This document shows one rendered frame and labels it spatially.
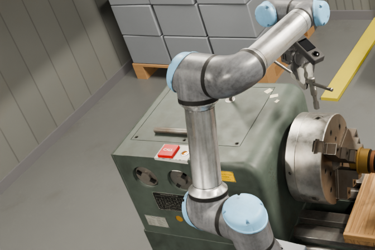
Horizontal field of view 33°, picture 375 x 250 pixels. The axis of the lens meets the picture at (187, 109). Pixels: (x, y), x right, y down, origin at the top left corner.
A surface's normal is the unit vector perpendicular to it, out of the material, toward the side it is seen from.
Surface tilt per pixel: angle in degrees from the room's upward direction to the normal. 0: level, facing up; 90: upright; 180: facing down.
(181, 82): 73
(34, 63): 90
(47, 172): 0
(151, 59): 90
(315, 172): 68
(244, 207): 7
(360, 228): 0
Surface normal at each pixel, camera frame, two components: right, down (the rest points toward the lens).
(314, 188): -0.44, 0.57
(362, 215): -0.29, -0.80
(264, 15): -0.63, 0.43
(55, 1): 0.81, 0.09
